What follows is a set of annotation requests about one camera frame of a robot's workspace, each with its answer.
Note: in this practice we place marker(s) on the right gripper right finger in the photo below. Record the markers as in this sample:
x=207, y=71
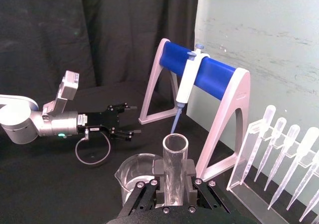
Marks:
x=209, y=196

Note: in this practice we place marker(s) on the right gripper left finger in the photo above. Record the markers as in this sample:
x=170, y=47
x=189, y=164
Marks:
x=145, y=196

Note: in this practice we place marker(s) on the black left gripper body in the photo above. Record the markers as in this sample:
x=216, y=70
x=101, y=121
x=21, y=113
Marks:
x=104, y=120

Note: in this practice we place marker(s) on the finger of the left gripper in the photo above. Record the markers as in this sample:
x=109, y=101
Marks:
x=124, y=107
x=125, y=134

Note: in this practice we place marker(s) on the clear glass tube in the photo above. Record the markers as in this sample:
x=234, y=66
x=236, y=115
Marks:
x=175, y=166

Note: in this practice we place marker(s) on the clear glass beaker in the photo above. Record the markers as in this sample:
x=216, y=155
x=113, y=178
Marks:
x=135, y=169

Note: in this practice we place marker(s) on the clear acrylic rack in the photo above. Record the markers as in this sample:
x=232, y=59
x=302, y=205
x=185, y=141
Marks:
x=243, y=191

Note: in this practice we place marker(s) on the white blue-tipped pipette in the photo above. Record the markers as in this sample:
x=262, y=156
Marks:
x=188, y=79

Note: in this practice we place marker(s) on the clear plastic transfer pipette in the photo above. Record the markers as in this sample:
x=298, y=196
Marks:
x=259, y=146
x=274, y=139
x=311, y=204
x=299, y=156
x=307, y=176
x=286, y=146

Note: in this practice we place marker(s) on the black table cloth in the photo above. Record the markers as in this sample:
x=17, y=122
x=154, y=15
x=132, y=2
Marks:
x=57, y=184

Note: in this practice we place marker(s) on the black backdrop curtain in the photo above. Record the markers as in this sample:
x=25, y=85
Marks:
x=74, y=30

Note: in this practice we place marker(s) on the grey blue pipette stand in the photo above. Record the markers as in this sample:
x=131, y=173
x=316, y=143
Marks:
x=216, y=79

